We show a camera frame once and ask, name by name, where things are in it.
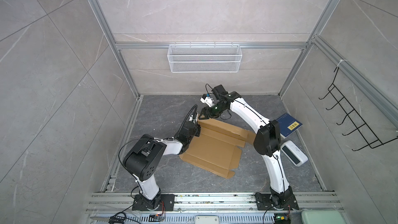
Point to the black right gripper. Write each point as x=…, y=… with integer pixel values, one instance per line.
x=207, y=111

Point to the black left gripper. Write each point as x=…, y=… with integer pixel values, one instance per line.
x=198, y=129

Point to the brown cardboard box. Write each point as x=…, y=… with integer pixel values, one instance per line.
x=218, y=148

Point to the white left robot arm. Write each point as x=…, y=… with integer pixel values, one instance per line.
x=142, y=160

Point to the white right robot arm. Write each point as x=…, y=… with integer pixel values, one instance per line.
x=267, y=141

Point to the green box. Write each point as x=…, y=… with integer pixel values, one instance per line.
x=322, y=217

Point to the blue book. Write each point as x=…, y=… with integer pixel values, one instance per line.
x=288, y=125

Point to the white handheld device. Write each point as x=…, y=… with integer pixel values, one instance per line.
x=294, y=154

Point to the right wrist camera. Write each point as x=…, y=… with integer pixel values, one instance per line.
x=207, y=99

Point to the white wire mesh basket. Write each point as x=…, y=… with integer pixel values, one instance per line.
x=204, y=58

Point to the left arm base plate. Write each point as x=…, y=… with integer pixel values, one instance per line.
x=160, y=202

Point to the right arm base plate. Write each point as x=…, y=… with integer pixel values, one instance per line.
x=283, y=201

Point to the black wire hook rack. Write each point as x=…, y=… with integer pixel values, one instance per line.
x=360, y=126

